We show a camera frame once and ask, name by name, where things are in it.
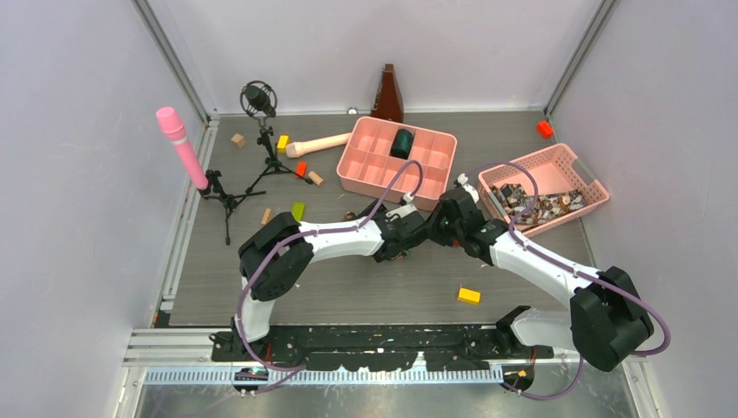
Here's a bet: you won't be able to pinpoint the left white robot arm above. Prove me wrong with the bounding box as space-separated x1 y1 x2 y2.
233 201 428 361

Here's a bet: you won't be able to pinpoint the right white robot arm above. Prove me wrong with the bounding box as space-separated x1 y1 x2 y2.
426 187 654 372

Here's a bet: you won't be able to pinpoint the patterned ties in basket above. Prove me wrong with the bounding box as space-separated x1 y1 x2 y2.
491 184 586 226

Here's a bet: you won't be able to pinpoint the yellow block near front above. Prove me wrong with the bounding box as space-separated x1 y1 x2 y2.
457 287 481 305

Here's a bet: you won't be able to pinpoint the pink divided organizer tray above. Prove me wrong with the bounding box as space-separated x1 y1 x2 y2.
336 117 458 211

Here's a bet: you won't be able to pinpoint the dark green rolled tie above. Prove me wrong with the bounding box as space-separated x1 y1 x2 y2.
390 128 414 159

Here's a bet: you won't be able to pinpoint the wooden cylinder block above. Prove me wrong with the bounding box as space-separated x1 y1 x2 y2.
308 171 325 187

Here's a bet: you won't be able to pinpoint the lime green building plate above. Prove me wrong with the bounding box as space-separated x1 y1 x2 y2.
291 202 305 222

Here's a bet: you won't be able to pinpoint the pink perforated basket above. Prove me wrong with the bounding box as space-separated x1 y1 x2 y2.
477 144 610 237

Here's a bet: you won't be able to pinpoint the small orange block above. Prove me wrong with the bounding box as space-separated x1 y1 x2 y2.
295 162 307 178

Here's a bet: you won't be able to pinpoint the red block far corner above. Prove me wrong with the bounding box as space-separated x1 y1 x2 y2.
536 121 554 138

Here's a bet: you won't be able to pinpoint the brown wooden metronome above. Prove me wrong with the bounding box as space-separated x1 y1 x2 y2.
370 64 404 123

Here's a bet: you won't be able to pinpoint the small wooden rectangular block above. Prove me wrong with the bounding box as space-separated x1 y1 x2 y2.
260 208 272 226

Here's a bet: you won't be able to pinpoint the yellow cube block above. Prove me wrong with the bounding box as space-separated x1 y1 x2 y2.
276 135 290 153

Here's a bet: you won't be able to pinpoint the wooden cube block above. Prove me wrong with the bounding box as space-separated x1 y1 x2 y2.
231 134 246 149

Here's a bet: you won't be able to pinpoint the black microphone with tripod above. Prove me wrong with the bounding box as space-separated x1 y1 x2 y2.
203 80 301 246

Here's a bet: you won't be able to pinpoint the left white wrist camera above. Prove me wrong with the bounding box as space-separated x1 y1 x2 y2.
385 192 425 222

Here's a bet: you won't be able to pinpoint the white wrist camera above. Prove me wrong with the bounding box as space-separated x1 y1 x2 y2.
385 192 425 222
453 173 480 203

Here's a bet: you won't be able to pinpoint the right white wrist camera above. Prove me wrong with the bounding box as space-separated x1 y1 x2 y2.
453 173 480 203

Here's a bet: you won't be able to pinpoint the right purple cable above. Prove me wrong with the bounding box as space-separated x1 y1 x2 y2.
458 161 672 401

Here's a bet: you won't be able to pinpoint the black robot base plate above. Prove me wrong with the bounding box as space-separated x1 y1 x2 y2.
209 324 554 390

